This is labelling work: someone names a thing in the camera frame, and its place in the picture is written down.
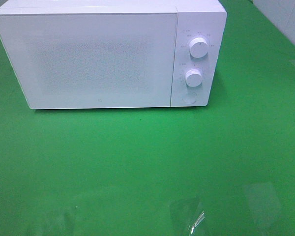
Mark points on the white microwave door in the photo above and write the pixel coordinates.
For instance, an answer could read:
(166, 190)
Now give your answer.
(71, 61)

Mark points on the white microwave knob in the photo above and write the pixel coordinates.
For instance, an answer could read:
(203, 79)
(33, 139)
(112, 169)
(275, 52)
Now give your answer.
(193, 78)
(198, 47)

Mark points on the clear tape strip front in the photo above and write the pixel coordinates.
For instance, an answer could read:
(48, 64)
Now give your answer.
(188, 217)

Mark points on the round door release button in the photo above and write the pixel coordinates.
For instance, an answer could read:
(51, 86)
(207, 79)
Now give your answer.
(190, 98)

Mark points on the white microwave oven body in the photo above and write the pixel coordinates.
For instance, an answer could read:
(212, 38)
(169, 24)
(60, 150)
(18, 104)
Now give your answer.
(194, 18)

